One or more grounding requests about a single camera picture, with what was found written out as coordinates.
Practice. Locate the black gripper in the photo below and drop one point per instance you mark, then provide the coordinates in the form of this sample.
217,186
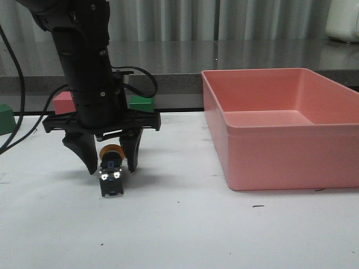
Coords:
104,114

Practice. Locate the yellow-capped push button switch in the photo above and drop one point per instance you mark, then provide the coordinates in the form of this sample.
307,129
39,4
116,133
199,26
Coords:
110,172

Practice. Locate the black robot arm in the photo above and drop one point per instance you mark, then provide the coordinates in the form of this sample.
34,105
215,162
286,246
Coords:
80,33

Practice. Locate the green cube near bin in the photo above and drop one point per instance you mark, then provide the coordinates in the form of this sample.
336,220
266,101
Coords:
142,104

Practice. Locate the pink cube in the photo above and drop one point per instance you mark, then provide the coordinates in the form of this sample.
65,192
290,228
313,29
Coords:
63,103

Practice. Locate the green block at left edge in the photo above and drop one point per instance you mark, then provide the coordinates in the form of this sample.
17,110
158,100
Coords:
7,120

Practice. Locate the dark grey stone counter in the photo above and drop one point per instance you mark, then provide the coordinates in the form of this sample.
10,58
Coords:
177,65

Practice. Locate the grey curtain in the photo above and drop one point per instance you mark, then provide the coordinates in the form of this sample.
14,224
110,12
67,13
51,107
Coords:
216,20

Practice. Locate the pink plastic bin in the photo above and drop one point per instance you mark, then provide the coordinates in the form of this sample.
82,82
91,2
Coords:
282,128

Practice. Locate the white kitchen appliance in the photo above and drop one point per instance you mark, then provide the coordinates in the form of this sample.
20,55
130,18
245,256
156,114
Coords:
342,21

